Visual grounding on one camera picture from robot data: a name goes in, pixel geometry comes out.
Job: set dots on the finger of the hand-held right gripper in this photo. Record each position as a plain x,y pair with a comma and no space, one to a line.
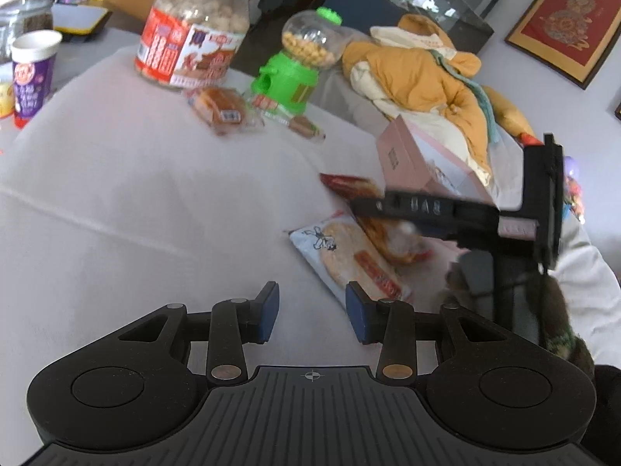
427,208

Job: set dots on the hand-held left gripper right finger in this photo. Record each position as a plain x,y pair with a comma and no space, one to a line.
358,314

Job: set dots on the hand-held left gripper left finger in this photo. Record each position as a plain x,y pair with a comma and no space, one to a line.
269,311

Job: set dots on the pink gift box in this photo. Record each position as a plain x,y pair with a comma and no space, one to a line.
412,155

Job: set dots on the white rice cracker packet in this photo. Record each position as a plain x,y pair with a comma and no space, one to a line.
349,252

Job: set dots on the red snack packet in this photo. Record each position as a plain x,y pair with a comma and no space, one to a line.
354,187

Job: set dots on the person's right forearm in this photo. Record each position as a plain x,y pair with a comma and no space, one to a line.
565,330

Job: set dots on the colourful toy pile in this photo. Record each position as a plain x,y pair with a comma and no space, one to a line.
575,189

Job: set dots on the teal cloth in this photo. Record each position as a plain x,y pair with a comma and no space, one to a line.
478,97

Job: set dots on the yellow jacket pile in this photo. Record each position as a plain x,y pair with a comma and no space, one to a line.
417,73

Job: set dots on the small red sausage packet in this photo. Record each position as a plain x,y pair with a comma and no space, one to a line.
305,128

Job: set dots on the framed red picture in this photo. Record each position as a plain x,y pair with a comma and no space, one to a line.
567,19

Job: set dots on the green gumball dispenser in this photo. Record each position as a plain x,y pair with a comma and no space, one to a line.
291,73

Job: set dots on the clear packet of buns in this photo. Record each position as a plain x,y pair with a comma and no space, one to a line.
223,107

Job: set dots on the peanut jar with gold lid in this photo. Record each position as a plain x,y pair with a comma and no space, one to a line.
194,34

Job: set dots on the purple and white paper cup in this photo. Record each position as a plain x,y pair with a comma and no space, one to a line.
34,77

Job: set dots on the yellow flat tray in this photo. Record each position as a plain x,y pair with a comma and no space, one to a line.
77,17

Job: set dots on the glass jar with dark contents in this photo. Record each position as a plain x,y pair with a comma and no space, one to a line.
26,17

